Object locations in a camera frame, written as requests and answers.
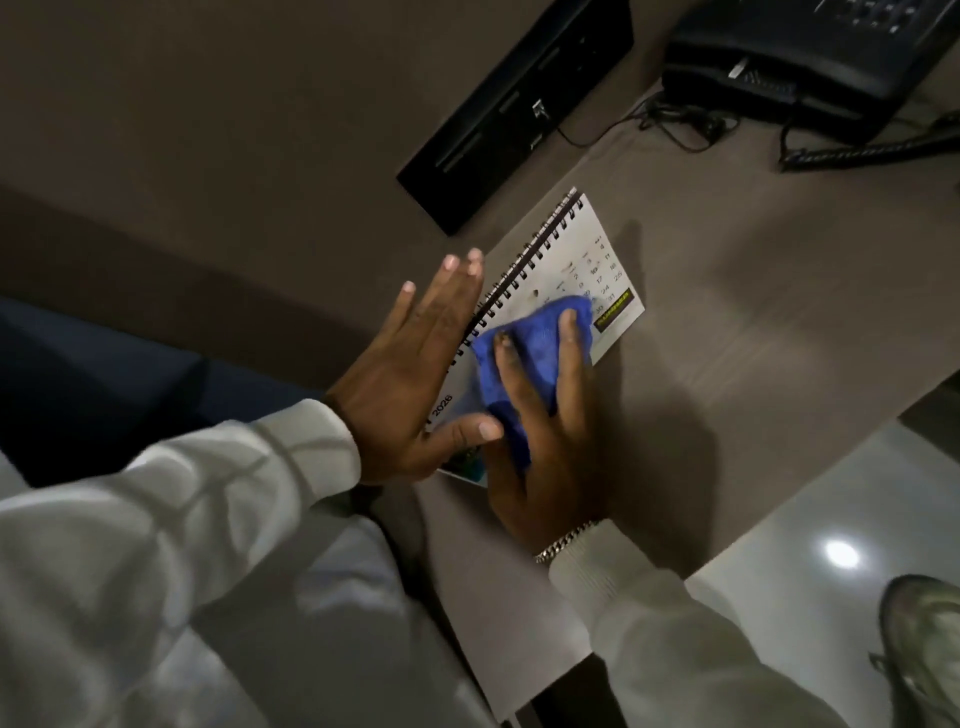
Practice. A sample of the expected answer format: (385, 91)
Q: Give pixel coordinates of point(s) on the person's left hand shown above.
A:
(390, 390)

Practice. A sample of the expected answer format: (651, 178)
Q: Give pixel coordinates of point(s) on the person's right hand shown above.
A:
(559, 472)

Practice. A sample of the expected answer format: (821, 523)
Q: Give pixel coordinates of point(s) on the person's left little finger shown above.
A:
(399, 311)

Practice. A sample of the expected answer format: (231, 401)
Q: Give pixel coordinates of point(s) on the person's left thumb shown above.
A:
(469, 433)

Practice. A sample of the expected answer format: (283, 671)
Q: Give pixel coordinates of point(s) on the person's right thumb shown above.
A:
(519, 375)

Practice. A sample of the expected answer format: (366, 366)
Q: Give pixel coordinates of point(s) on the blue cleaning cloth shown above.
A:
(536, 352)

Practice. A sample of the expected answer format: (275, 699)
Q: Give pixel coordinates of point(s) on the white spiral desk calendar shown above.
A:
(570, 247)

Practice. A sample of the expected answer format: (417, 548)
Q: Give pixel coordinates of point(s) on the person's right forearm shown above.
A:
(660, 645)

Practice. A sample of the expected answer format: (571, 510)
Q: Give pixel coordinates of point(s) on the person's left forearm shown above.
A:
(150, 540)

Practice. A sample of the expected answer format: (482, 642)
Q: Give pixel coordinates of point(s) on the white sweater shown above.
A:
(337, 637)

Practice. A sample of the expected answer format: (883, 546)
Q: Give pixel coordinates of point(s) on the flat black box device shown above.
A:
(517, 97)

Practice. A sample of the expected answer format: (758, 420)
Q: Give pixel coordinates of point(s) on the dark blue chair seat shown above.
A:
(97, 382)

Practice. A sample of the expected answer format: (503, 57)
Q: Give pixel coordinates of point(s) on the black desk telephone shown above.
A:
(810, 52)

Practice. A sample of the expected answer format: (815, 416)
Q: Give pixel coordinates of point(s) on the grey shoe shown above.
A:
(922, 645)

